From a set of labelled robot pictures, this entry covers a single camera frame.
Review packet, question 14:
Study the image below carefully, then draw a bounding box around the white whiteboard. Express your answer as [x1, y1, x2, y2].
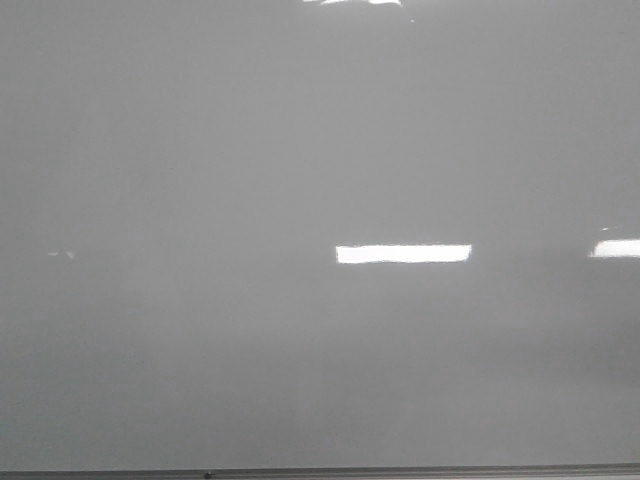
[1, 1, 639, 470]

